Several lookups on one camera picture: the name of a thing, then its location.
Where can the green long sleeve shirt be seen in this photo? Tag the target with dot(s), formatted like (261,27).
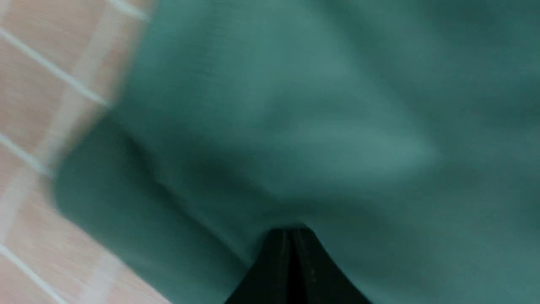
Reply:
(403,133)

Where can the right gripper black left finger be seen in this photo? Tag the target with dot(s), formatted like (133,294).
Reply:
(267,281)

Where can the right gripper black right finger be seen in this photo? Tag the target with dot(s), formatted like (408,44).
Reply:
(318,280)

